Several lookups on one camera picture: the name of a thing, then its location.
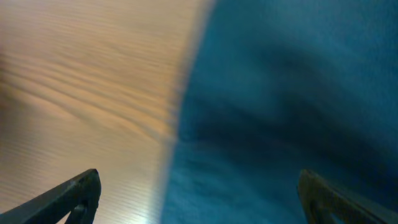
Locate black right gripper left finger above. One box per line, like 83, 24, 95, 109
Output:
1, 169, 101, 224

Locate dark blue denim shorts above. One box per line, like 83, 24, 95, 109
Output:
160, 0, 397, 223

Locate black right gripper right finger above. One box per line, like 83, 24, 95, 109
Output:
297, 169, 397, 224

